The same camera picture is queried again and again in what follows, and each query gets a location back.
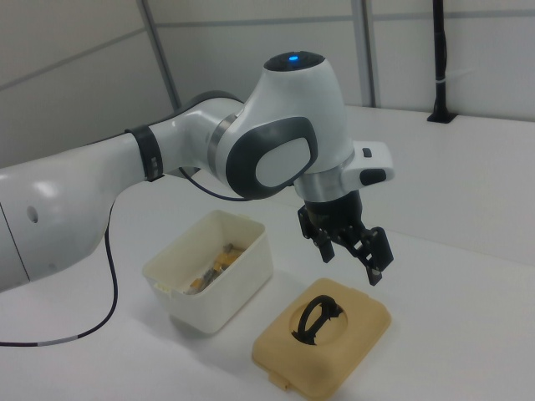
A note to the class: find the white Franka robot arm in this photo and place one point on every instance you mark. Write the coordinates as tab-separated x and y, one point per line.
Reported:
125	175

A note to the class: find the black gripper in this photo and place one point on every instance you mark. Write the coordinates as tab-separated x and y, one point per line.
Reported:
334	213

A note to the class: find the white plastic tool case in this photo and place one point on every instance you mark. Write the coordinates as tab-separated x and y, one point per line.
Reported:
234	288

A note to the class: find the black pole on base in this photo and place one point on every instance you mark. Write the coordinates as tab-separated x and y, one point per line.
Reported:
439	62

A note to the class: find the yellow clamp tool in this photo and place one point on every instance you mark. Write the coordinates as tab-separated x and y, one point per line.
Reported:
221	263

